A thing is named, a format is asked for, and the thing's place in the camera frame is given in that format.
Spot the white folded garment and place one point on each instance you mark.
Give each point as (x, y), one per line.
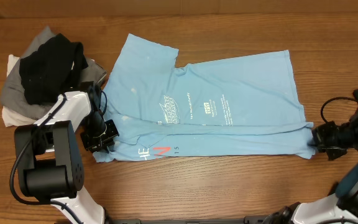
(10, 117)

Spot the black folded garment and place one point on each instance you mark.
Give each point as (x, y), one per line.
(52, 69)

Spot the light blue printed t-shirt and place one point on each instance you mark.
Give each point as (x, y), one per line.
(231, 107)

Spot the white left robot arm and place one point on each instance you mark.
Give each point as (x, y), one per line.
(48, 168)

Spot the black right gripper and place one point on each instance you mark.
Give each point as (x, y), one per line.
(320, 134)

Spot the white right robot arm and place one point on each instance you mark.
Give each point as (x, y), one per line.
(341, 206)

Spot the grey folded garment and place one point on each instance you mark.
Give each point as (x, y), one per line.
(12, 95)

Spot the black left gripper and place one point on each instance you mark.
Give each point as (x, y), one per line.
(100, 145)

